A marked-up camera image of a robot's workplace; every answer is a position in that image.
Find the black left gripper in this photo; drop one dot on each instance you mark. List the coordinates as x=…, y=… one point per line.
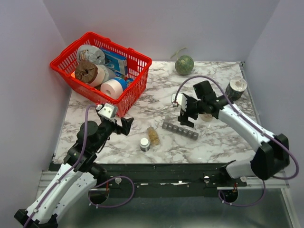
x=126, y=126

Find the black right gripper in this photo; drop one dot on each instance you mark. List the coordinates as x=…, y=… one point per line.
x=183, y=118

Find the grey weekly pill organizer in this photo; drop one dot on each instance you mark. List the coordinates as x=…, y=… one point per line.
x=168, y=126

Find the grey bottle white cap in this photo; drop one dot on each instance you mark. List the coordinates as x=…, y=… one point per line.
x=144, y=144

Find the clear bottle of yellow pills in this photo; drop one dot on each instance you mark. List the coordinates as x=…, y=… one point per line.
x=153, y=136

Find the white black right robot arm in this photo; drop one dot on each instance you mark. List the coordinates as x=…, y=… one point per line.
x=271, y=151

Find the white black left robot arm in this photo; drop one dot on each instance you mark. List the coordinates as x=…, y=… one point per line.
x=77, y=174

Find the cream lotion pump bottle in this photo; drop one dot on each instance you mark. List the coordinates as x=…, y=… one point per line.
x=206, y=117

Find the white toilet roll blue wrap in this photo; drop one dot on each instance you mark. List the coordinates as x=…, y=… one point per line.
x=114, y=87

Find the green netted melon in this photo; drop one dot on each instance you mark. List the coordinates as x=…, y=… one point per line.
x=184, y=64

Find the brown wrapped toilet roll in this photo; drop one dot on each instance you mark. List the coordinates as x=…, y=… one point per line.
x=89, y=73

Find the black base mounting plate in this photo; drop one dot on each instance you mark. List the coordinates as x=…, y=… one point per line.
x=146, y=180

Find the blue white cardboard box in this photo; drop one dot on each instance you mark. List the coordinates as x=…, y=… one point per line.
x=115, y=62

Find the grey wrapped toilet roll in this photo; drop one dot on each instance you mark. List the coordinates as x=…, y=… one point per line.
x=90, y=53

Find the red plastic shopping basket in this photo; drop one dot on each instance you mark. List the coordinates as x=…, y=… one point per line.
x=137, y=64

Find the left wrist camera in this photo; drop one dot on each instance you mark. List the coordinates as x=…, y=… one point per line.
x=106, y=112

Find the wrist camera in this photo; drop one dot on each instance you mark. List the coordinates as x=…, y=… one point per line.
x=180, y=100
x=106, y=112

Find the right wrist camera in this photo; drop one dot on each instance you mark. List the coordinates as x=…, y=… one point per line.
x=180, y=100

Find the aluminium rail frame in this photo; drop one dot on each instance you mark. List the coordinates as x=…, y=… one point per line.
x=223, y=194

